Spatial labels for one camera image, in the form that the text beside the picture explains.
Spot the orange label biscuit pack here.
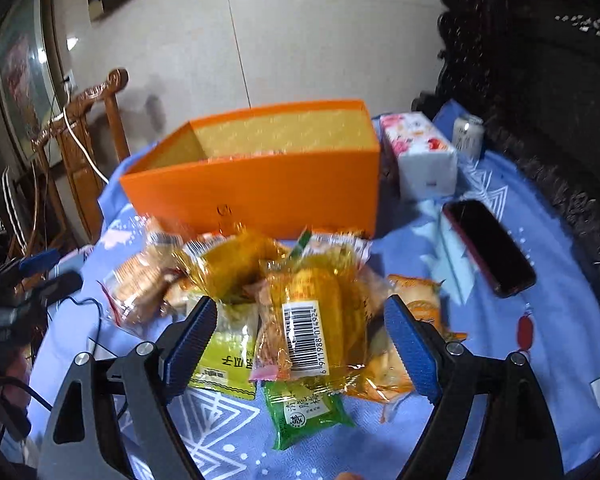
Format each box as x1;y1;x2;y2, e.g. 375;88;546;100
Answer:
346;274;467;404

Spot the green melon seed packet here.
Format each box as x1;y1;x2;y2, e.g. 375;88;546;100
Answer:
188;304;259;400

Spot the clear bread roll packet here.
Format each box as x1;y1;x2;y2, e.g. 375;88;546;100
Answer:
99;217;187;332

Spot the yellow cake packet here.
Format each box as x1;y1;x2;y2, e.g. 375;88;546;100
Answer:
173;229;289;302

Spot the yellow barcode snack packet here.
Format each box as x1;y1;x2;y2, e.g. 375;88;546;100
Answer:
250;245;367;384

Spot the green small snack packet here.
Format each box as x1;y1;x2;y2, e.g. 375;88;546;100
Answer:
262;382;354;451

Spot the person's left hand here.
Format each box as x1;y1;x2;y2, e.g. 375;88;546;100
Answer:
0;349;31;442

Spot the red key fob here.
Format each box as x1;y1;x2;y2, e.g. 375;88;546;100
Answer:
516;307;534;361

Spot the black smartphone red case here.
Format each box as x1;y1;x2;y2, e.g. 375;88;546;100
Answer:
442;200;536;298

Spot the blue patterned tablecloth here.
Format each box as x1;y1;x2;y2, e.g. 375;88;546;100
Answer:
26;98;600;480

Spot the carved wooden chair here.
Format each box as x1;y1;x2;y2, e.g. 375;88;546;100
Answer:
31;68;130;242

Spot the floral tissue pack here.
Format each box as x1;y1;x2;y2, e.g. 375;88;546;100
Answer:
379;112;458;202

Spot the red flower framed painting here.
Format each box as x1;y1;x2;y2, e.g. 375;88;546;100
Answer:
0;0;60;162

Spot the orange cardboard box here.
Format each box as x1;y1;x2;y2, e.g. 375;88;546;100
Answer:
120;100;380;240

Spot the white beverage can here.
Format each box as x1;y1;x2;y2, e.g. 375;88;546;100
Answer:
452;114;484;160

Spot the black cable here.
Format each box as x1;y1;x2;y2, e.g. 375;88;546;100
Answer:
49;294;117;361

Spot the white charging cable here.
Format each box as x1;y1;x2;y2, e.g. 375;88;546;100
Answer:
60;84;110;186

